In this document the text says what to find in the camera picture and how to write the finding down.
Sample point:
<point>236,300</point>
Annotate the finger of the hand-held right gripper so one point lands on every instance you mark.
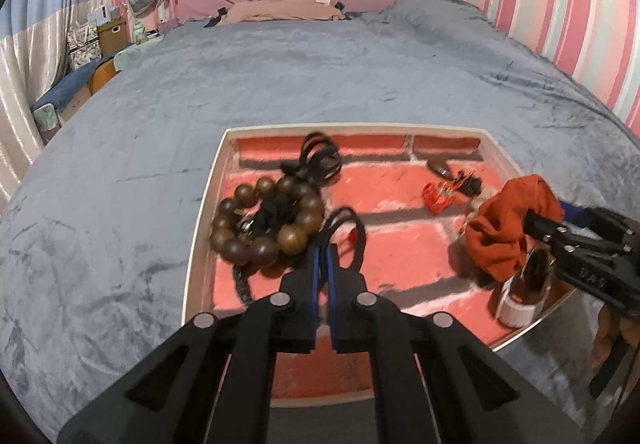
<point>547,229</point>
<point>582,215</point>

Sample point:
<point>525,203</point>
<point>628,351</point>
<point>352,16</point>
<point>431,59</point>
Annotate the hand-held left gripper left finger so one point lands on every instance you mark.
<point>312,284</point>

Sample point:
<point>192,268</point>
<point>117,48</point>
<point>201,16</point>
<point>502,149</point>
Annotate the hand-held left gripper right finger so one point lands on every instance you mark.
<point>332,284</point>

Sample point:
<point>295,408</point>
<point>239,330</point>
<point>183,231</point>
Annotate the orange fabric scrunchie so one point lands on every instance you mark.
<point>500,234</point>

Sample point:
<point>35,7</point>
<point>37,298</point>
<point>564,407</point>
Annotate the brick-pattern tray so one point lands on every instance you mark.
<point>400,249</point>

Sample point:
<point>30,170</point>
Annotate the red hair clip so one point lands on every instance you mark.
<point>432,199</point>

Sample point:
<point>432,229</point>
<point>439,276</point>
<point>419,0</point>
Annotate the dark brown hair clip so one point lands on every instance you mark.
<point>440,167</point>

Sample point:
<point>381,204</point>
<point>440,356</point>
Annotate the person's right hand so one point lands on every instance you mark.
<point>605,334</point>

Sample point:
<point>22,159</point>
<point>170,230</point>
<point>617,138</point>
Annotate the grey plush blanket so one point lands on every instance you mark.
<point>125,174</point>

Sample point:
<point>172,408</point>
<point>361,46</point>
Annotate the brown wooden furniture piece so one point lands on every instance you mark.
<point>102,76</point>

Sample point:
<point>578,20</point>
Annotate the pale green figurine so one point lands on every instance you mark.
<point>139,33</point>

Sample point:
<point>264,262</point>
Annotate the teal patterned box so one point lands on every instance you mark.
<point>47,121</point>

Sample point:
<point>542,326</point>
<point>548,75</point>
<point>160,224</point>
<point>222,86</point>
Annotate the blue cloth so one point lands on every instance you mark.
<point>65,86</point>

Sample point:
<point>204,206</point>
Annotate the patterned storage box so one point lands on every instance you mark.
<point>82,46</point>

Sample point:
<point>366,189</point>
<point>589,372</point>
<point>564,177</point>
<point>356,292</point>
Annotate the shiny pale curtain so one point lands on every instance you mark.
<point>20,114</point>

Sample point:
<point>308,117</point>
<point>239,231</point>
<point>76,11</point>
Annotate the small white box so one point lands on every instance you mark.
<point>99,15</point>

